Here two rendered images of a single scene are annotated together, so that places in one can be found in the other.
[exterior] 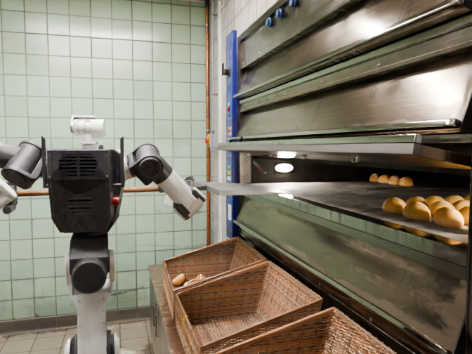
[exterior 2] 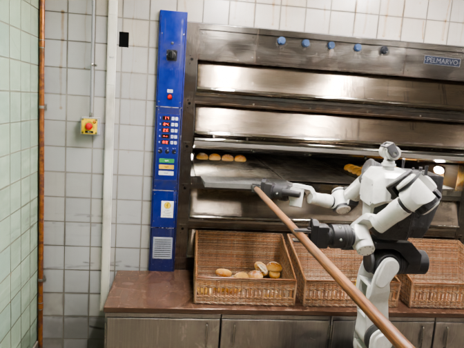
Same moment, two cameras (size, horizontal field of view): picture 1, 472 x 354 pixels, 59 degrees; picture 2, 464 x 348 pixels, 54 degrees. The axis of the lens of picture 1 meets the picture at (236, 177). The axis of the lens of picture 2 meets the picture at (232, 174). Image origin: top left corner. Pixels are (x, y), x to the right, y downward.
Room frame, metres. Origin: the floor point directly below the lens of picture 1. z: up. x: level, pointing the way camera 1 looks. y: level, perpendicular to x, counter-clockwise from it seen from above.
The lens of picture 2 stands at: (1.97, 2.68, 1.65)
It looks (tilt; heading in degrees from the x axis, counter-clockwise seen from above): 9 degrees down; 279
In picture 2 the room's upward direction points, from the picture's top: 4 degrees clockwise
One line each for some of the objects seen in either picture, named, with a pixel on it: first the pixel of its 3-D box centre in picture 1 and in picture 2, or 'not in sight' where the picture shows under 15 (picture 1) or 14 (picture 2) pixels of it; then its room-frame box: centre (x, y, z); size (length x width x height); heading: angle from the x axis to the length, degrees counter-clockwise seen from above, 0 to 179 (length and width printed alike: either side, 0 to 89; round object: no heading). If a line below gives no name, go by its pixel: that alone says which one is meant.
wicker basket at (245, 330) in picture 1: (240, 312); (338, 268); (1.71, -0.02, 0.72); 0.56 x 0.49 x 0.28; 17
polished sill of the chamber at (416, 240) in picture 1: (305, 205); (329, 186); (1.80, -0.30, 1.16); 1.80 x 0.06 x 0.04; 16
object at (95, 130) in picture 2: (213, 140); (90, 126); (3.22, 0.18, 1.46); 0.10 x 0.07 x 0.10; 16
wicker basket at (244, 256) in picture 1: (210, 272); (242, 265); (2.27, 0.14, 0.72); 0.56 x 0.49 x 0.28; 15
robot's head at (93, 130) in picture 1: (90, 130); (389, 154); (1.60, 0.55, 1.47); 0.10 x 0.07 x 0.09; 99
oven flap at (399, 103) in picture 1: (300, 116); (336, 128); (1.79, -0.28, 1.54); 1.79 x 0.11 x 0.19; 16
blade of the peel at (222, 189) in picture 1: (238, 186); (248, 181); (2.29, -0.01, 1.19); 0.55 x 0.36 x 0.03; 17
